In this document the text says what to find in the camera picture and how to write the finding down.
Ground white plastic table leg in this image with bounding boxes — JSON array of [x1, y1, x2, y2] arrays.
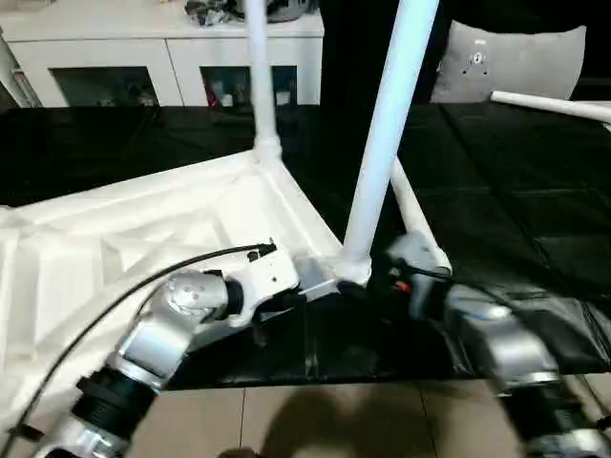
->
[[243, 0, 285, 171], [490, 89, 611, 123], [390, 157, 452, 278], [336, 0, 440, 285]]

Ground white plastic table top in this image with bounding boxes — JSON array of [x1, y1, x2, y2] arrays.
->
[[0, 138, 369, 430]]

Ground black work mat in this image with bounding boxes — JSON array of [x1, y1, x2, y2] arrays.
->
[[0, 103, 611, 387]]

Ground black sofa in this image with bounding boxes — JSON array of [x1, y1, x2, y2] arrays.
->
[[320, 0, 611, 104]]

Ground grey cushion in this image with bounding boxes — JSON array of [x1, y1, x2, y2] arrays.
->
[[430, 19, 588, 104]]

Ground white glass-door cabinet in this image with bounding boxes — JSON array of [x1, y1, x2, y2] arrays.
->
[[0, 0, 326, 108]]

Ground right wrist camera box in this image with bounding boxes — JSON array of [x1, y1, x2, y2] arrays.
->
[[382, 234, 445, 287]]

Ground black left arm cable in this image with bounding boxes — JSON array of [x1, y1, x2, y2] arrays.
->
[[0, 243, 278, 458]]

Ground dark cabled device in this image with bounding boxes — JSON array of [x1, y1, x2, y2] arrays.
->
[[186, 0, 321, 25]]

